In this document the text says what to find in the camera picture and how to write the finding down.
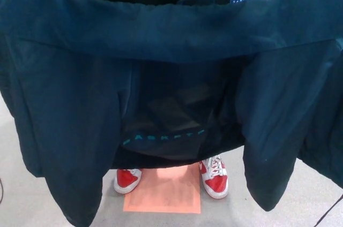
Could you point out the navy blue coat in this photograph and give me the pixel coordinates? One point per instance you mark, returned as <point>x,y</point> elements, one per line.
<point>171,39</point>

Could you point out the red white right sneaker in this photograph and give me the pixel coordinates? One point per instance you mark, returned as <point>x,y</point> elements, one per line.
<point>126,181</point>

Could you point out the red white sneaker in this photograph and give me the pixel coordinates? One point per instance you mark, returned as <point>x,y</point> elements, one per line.
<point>215,184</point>
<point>126,181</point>

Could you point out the red white left sneaker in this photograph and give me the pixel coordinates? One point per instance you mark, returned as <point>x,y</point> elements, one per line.
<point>215,184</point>

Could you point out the orange rectangular floor marker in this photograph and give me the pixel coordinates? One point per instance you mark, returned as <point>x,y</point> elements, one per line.
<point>163,195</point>

